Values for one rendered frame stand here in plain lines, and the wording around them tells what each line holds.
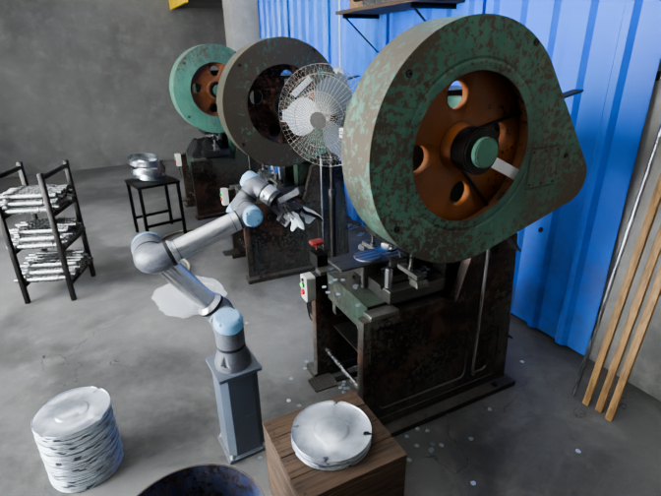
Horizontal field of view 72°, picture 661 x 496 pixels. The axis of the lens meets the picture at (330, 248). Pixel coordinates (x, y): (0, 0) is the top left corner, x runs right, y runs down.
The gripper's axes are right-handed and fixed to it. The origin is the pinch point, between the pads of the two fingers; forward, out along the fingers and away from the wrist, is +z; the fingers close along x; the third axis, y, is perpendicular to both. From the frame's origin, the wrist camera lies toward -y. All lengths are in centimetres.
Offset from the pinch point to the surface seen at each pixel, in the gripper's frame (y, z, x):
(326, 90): -25, -58, -83
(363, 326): 28.4, 37.0, -6.8
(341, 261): 20.7, 11.2, -25.3
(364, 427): 44, 60, 21
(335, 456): 47, 58, 37
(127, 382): 145, -50, 7
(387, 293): 17.9, 36.2, -21.6
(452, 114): -58, 21, -12
